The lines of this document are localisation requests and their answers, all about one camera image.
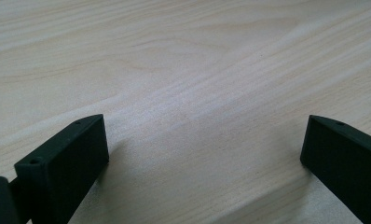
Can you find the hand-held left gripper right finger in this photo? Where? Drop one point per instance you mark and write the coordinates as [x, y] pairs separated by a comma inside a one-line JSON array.
[[345, 161]]

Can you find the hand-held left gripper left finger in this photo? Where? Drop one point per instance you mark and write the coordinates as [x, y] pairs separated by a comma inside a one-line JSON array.
[[65, 165]]

